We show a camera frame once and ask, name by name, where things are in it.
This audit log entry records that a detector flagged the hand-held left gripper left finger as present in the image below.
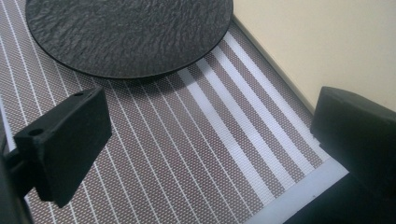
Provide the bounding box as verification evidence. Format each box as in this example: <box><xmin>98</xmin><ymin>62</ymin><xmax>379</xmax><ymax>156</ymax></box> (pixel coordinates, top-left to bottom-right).
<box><xmin>3</xmin><ymin>86</ymin><xmax>113</xmax><ymax>209</ymax></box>

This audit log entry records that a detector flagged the brown striped woven placemat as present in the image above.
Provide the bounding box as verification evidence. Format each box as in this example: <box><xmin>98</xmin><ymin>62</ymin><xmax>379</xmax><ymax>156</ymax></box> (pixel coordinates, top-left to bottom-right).
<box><xmin>0</xmin><ymin>0</ymin><xmax>349</xmax><ymax>224</ymax></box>

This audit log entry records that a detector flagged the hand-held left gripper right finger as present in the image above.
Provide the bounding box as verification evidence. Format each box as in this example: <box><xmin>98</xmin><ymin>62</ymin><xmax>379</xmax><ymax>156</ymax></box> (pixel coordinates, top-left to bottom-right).
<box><xmin>309</xmin><ymin>86</ymin><xmax>396</xmax><ymax>200</ymax></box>

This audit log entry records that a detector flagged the round dark slate plate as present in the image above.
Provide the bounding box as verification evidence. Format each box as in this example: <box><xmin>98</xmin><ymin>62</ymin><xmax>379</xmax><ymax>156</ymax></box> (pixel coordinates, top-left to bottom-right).
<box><xmin>25</xmin><ymin>0</ymin><xmax>234</xmax><ymax>79</ymax></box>

